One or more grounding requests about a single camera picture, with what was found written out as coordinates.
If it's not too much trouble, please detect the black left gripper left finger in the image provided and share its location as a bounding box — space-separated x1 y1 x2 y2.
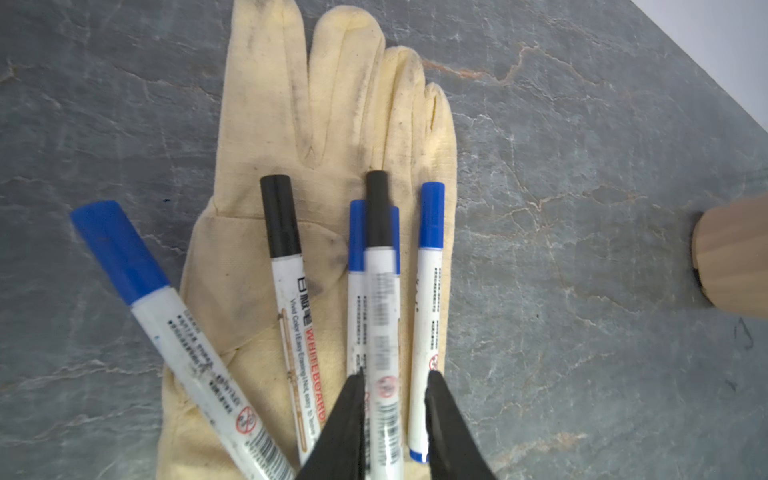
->
296 371 366 480

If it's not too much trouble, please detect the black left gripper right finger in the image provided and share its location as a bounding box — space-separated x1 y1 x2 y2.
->
425 371 496 480

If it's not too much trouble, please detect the white whiteboard marker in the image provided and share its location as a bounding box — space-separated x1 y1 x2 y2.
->
390 206 401 276
347 200 366 375
407 182 445 464
260 175 327 464
70 201 295 479
364 170 403 479

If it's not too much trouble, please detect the cream work glove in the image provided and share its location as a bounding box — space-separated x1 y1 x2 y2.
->
179 1 457 465

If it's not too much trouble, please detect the terracotta pot with green plant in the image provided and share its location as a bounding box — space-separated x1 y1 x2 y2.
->
691 194 767 319

